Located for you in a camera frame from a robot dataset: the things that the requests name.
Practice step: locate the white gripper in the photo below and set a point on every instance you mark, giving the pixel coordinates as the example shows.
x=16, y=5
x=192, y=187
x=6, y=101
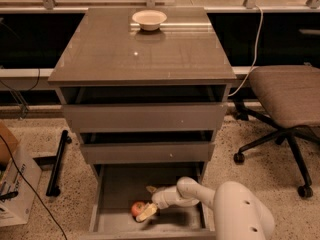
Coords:
x=161, y=197

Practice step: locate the red apple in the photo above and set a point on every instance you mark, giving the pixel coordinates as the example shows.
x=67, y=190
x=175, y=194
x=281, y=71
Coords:
x=137, y=208

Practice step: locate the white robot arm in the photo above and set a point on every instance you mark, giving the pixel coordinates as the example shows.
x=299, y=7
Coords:
x=238, y=213

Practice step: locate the grey open bottom drawer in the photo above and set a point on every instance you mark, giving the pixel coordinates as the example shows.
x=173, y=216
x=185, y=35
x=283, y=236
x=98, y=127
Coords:
x=119, y=186

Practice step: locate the grey middle drawer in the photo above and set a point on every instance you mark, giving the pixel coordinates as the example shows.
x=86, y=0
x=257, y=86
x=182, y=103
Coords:
x=147, y=152

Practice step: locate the grey top drawer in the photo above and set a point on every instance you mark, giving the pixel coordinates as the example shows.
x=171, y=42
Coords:
x=144, y=118

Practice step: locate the grey drawer cabinet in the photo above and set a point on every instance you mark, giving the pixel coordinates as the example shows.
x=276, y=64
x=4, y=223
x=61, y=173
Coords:
x=110, y=60

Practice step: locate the black metal bar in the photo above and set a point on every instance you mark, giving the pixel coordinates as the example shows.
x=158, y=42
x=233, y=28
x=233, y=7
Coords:
x=53, y=189

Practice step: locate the white cardboard box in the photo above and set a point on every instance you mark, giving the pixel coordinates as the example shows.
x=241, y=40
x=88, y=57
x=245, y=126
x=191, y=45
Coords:
x=20, y=180

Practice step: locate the brown cardboard box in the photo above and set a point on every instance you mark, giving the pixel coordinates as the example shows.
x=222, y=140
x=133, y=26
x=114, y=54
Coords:
x=8, y=144

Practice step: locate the grey office chair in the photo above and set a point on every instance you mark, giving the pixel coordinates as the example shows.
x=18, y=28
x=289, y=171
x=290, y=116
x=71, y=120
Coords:
x=290, y=96

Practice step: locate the white paper bowl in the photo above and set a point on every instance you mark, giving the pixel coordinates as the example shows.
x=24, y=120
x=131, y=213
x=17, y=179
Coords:
x=149, y=20

